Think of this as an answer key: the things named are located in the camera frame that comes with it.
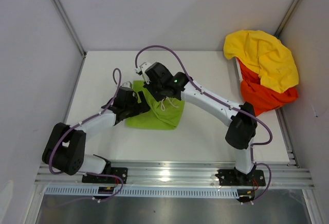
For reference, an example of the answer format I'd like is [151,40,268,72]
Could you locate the left aluminium corner post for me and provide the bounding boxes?
[51,0,86,58]

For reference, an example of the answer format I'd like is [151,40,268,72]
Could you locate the aluminium corner post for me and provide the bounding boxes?
[274,0,302,38]
[51,0,86,58]

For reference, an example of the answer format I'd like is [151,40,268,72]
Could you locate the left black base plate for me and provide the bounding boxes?
[81,166,129,184]

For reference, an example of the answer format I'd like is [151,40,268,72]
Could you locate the right aluminium corner post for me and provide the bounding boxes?
[274,0,302,38]

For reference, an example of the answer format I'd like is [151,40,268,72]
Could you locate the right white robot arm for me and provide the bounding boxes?
[137,62,257,185]

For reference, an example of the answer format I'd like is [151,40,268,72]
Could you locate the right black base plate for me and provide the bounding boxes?
[215,169,266,186]

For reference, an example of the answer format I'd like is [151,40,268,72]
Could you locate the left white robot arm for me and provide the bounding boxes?
[42,86,150,183]

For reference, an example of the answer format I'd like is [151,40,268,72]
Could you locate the aluminium mounting rail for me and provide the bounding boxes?
[34,161,316,190]

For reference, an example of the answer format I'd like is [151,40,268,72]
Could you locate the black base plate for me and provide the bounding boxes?
[215,169,266,186]
[81,166,129,184]

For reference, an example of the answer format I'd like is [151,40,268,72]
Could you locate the lime green shorts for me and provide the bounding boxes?
[126,81,185,130]

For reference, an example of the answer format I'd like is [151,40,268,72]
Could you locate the orange shorts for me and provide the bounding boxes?
[237,58,299,116]

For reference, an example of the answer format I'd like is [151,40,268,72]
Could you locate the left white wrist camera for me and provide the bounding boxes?
[120,81,133,89]

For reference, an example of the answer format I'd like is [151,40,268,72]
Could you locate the white slotted cable duct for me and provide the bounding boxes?
[45,185,239,199]

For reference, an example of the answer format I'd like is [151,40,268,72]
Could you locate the yellow shorts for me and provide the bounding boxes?
[223,30,299,94]

